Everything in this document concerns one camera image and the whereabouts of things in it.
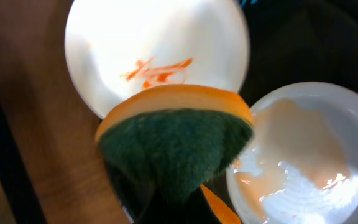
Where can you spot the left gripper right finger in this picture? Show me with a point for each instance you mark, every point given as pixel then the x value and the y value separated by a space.
pixel 199 211

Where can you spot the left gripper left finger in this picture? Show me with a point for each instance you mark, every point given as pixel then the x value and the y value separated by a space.
pixel 140 202

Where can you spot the orange green scrub sponge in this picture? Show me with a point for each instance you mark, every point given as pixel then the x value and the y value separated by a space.
pixel 176 138

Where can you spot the grey plate bottom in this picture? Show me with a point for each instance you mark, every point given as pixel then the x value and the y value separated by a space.
pixel 302 164

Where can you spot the black rectangular tray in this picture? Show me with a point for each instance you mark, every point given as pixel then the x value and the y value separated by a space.
pixel 18 200

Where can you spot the black round tray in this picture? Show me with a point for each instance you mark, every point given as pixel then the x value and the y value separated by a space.
pixel 291 42

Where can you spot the cream plate top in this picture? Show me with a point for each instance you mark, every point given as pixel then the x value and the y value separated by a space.
pixel 117 48

